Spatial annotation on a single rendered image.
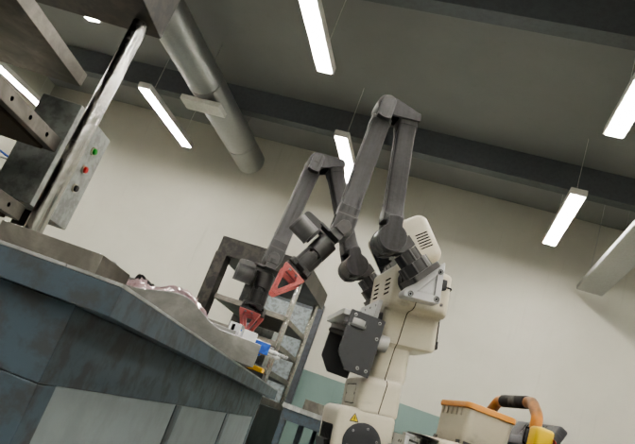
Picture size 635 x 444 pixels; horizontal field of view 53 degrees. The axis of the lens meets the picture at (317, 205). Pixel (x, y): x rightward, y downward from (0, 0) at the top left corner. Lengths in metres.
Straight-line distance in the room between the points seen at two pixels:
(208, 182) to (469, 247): 3.88
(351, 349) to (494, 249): 7.07
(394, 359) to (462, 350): 6.56
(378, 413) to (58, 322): 1.15
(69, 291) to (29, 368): 0.09
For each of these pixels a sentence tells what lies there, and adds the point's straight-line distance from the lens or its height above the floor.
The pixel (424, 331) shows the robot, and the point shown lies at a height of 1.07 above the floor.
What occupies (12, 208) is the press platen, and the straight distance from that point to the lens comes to 2.17.
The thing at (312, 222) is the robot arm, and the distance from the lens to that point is 1.66.
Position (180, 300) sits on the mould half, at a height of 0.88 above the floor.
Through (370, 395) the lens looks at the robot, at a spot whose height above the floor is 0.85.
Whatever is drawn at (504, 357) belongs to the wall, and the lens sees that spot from 8.42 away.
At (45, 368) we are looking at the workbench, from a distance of 0.77.
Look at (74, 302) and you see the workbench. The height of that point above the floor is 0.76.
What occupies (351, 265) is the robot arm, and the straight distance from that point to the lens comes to 2.06.
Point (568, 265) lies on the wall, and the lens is 8.82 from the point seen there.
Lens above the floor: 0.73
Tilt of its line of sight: 18 degrees up
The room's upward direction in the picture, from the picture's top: 21 degrees clockwise
